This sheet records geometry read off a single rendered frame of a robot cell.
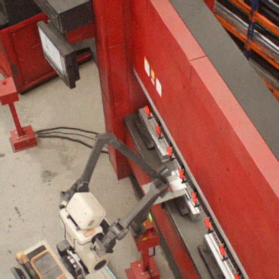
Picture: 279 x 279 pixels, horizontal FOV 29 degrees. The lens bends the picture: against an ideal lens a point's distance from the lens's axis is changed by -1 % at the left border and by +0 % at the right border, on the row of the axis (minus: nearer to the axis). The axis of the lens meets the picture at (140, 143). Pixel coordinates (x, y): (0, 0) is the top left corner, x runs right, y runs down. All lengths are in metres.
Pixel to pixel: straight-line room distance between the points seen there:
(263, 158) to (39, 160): 3.27
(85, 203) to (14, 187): 1.95
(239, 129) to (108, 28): 1.54
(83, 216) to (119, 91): 1.23
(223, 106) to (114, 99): 1.78
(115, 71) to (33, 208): 1.66
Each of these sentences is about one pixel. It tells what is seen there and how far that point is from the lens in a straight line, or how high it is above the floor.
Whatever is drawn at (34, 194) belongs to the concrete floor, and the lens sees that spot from 5.14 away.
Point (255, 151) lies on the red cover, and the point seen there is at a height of 2.30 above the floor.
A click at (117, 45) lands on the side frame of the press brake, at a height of 1.64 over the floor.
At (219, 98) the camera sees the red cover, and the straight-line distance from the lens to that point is 2.64.
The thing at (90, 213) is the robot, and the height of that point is 1.38.
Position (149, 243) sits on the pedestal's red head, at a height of 0.73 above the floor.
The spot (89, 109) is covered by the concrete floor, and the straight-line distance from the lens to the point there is 5.69.
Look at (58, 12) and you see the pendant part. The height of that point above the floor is 1.95.
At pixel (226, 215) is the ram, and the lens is 3.08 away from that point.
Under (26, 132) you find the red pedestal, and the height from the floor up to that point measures 0.12.
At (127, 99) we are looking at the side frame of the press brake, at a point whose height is 1.06.
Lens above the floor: 4.23
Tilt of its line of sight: 52 degrees down
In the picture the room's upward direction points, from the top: 3 degrees counter-clockwise
